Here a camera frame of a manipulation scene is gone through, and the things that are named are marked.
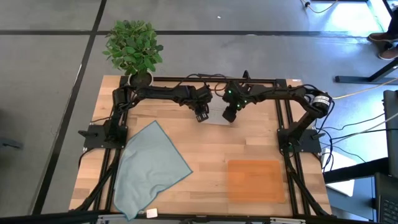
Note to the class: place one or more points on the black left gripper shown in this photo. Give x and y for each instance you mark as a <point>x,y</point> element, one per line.
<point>200,99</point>

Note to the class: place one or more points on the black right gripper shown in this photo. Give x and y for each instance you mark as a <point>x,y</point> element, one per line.
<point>234,95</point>

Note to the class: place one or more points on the grey waffle weave towel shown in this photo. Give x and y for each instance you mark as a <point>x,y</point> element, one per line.
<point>217,118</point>

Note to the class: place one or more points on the teal microfiber towel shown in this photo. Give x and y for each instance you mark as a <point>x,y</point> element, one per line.
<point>149,168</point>

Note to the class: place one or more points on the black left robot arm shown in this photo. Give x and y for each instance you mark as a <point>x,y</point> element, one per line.
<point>161,92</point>

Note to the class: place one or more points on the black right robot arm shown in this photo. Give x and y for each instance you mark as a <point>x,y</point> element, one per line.
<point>280,93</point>

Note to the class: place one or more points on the translucent orange plastic basket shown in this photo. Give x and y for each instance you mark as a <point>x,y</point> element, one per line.
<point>256,182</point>

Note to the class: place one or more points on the white plant pot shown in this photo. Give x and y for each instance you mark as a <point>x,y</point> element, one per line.
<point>141,80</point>

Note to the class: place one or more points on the green leafy plant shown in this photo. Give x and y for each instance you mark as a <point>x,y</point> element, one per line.
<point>133,46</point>

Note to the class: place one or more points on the black desk leg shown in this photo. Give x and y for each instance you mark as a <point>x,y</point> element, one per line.
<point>351,79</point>

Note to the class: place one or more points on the small white card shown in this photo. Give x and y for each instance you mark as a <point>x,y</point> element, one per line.
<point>151,213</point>

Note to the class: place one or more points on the black desk bar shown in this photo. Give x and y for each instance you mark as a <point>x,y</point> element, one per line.
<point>357,171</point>

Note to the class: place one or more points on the person's shoe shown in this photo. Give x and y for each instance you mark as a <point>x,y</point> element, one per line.
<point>381,37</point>
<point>388,53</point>

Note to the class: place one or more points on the grey upright panel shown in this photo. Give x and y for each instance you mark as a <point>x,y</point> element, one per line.
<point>391,133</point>

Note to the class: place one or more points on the dark laptop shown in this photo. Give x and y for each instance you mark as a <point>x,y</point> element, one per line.
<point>387,202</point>

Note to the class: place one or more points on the dark floor object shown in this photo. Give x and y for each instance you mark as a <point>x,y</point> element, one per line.
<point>9,143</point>

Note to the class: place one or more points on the black aluminium table frame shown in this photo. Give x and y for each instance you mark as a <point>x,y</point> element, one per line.
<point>168,79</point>

